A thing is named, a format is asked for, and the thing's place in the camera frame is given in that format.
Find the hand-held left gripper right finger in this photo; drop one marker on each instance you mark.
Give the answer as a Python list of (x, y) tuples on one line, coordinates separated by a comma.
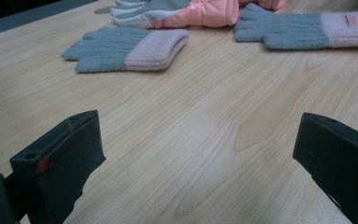
[(338, 155)]

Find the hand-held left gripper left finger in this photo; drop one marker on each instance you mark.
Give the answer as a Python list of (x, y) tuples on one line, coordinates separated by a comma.
[(65, 155)]

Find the grey and pink knit glove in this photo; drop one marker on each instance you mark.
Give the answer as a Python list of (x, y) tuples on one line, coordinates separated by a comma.
[(121, 49), (292, 29)]

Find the pink padded ski glove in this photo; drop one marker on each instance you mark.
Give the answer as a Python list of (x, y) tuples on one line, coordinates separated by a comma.
[(192, 14)]

